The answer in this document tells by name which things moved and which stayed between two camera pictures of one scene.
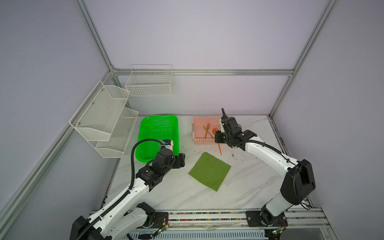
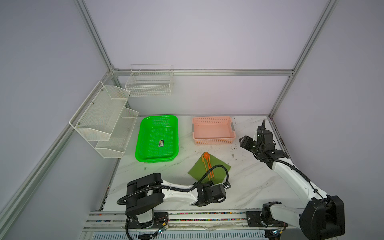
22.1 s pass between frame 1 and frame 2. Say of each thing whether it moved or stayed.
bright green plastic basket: stayed
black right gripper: moved
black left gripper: moved
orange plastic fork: moved
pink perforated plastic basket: stayed
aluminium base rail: stayed
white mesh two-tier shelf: stayed
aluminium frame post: stayed
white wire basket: stayed
